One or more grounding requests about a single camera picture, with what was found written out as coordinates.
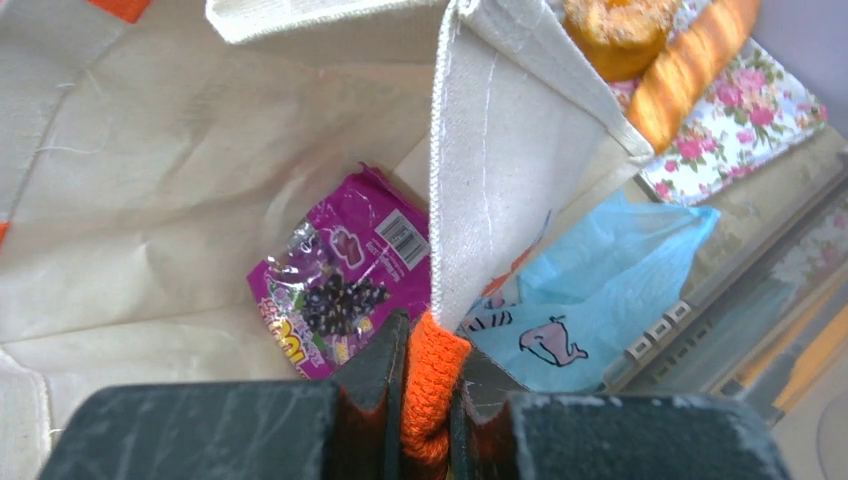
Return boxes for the bread baguette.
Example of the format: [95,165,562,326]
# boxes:
[626,0,761,154]

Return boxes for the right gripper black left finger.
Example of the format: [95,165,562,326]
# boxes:
[40,311,410,479]

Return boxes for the orange bundt cake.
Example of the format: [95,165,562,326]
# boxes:
[563,0,681,83]

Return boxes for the beige tote bag orange handles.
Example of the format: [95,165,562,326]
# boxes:
[1,1,653,479]

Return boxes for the grey transparent lidded box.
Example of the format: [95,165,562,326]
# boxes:
[603,151,847,425]

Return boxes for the purple candy packet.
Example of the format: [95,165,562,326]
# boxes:
[246,166,430,379]

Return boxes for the blue printed plastic bag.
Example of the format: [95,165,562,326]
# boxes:
[463,191,720,392]

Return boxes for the floral tray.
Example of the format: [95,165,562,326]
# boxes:
[637,39,827,205]

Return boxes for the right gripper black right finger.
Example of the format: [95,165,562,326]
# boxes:
[450,352,791,479]

